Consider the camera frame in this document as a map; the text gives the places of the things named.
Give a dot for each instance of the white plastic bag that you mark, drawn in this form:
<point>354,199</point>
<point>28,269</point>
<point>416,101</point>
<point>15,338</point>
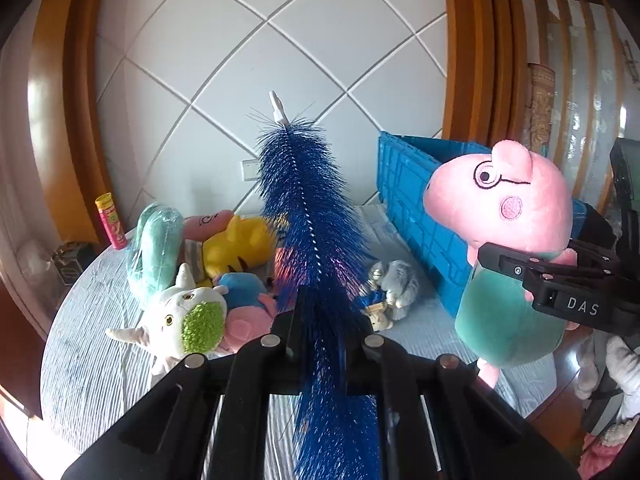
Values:
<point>35,260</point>

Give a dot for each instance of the black box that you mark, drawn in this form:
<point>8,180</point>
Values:
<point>72,262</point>

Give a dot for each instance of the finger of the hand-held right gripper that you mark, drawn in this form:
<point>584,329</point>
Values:
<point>595,257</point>
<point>520,272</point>

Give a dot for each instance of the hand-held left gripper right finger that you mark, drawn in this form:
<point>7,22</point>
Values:
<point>360,355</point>

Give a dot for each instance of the carved wall panel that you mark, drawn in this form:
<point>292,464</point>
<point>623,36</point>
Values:
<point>542,105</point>

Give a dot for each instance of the grey fluffy fabric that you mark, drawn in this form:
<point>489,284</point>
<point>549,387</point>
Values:
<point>625,360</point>

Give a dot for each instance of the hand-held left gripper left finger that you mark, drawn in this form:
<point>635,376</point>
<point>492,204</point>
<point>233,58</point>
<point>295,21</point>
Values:
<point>287,330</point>

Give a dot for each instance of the blue bristle brush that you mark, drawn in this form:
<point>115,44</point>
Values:
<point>310,220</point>

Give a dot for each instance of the pink snack can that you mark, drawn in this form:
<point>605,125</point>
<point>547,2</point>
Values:
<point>111,220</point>

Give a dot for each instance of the teal plush in plastic bag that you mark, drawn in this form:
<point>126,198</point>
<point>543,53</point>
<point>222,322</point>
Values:
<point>155,245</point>

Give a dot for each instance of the black chair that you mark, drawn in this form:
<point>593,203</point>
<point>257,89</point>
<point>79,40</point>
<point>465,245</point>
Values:
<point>597,227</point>

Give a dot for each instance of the grey plush toy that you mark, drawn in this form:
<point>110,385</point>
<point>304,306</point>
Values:
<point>402,282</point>

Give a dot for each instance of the yellow plush toy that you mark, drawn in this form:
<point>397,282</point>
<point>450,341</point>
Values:
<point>235,250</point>

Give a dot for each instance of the blue plastic crate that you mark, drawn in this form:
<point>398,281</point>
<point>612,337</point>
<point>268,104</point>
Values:
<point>415,210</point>

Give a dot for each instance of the pink pig plush blue body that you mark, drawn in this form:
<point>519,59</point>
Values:
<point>245,290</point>

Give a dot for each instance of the pink pig plush teal body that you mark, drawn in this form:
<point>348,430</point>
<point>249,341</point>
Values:
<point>505,320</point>

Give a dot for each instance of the wall socket panel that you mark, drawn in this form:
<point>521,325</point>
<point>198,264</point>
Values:
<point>250,170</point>

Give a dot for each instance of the pink fabric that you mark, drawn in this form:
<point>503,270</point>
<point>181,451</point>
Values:
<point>602,460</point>

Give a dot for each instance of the white plush green face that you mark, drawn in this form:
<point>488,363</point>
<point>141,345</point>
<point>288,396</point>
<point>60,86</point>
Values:
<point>170,315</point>

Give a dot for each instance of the pink star plush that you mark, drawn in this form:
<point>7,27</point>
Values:
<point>205,224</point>

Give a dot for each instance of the small doll blue gold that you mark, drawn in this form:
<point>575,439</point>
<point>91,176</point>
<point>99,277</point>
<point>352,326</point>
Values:
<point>375,305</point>

